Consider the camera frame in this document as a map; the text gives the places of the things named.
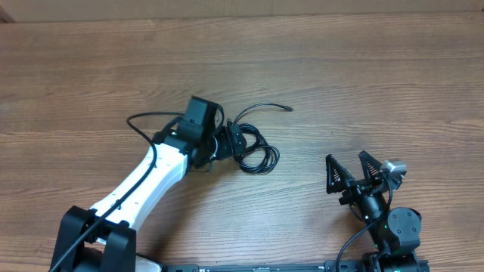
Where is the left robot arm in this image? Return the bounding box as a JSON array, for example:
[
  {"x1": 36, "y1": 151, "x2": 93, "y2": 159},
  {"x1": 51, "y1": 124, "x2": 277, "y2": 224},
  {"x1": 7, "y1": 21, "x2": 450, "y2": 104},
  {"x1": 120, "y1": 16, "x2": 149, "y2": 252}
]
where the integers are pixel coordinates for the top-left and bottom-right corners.
[{"x1": 50, "y1": 97, "x2": 234, "y2": 271}]

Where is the black thin usb cable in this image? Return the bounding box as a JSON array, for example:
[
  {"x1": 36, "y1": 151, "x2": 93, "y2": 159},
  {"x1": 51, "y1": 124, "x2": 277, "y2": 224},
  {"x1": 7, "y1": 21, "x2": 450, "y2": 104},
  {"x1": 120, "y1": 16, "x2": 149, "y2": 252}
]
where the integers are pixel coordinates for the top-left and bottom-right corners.
[{"x1": 225, "y1": 102, "x2": 294, "y2": 128}]

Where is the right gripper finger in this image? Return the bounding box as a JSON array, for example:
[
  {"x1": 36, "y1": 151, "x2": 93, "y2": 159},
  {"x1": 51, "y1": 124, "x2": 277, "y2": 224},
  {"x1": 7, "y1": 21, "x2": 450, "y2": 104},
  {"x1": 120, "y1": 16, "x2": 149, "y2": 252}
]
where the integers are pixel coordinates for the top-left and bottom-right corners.
[
  {"x1": 358, "y1": 150, "x2": 382, "y2": 181},
  {"x1": 325, "y1": 154, "x2": 355, "y2": 194}
]

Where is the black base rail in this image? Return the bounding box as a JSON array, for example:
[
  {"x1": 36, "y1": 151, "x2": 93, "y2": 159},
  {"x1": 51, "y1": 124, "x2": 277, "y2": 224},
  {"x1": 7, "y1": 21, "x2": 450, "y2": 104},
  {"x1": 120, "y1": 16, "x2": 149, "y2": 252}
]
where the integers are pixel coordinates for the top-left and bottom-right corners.
[{"x1": 161, "y1": 260, "x2": 430, "y2": 272}]

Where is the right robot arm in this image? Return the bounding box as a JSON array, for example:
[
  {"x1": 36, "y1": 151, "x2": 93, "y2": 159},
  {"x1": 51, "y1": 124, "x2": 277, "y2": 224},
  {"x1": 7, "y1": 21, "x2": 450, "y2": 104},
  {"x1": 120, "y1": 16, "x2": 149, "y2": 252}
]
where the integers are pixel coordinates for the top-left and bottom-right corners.
[{"x1": 324, "y1": 150, "x2": 430, "y2": 272}]

